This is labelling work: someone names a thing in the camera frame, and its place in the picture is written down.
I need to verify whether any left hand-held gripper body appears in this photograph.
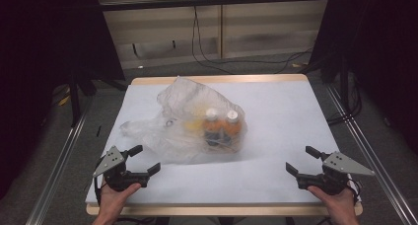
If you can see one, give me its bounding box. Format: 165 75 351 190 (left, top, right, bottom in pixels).
93 145 149 192

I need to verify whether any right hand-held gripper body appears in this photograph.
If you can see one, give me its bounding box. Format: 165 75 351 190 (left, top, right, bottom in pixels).
297 151 376 196

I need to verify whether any clear plastic bag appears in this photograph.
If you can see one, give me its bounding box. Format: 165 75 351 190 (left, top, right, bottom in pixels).
119 76 248 165

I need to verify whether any person's right hand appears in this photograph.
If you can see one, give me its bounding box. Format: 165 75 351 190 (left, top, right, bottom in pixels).
307 186 359 221

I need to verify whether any person's left hand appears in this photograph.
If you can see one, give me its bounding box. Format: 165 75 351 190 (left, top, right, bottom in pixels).
98 182 142 219

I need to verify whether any white table mat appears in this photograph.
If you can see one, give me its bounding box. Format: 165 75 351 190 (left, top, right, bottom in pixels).
86 80 363 206

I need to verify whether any orange bottle with white cap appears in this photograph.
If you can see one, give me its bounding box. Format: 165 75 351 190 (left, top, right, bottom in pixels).
201 108 225 147
223 110 244 146

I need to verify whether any black stand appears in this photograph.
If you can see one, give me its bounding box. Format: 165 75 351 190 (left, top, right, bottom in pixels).
67 70 98 127

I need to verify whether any wooden table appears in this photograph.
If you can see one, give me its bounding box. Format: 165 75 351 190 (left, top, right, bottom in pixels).
86 74 364 218

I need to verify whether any black curtain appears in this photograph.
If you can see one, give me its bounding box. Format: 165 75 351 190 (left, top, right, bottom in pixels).
0 0 126 199
309 0 418 154

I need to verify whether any black horizontal bar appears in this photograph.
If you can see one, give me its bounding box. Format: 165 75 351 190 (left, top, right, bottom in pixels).
98 0 333 12

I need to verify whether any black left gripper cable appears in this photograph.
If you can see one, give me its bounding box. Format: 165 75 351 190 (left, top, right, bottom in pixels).
94 176 103 204

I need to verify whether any metal floor rail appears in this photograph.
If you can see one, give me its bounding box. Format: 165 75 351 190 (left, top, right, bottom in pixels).
324 85 418 225
26 100 95 225

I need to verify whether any black floor cable bundle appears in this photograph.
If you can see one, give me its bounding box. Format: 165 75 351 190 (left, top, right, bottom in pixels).
326 73 363 125

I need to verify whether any black hanging cable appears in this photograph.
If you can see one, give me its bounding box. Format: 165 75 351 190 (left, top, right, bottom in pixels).
191 6 235 75
194 6 314 75

